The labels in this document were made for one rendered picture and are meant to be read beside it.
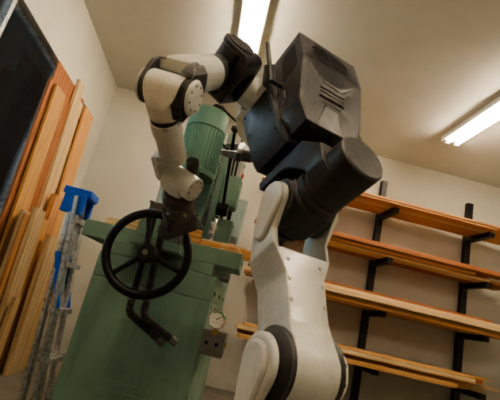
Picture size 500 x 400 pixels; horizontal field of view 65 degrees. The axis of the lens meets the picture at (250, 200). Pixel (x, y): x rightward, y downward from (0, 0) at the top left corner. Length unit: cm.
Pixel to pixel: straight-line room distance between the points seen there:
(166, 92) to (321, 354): 60
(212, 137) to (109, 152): 275
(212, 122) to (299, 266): 100
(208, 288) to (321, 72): 82
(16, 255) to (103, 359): 149
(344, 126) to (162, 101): 44
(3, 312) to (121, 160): 204
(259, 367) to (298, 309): 14
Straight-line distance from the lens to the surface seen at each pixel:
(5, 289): 286
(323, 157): 83
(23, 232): 287
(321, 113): 98
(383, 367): 385
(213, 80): 99
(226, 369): 403
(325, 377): 79
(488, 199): 523
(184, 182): 101
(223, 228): 179
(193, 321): 145
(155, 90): 87
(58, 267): 237
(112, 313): 151
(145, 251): 129
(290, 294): 81
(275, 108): 101
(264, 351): 76
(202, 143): 168
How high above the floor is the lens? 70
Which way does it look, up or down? 16 degrees up
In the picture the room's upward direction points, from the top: 13 degrees clockwise
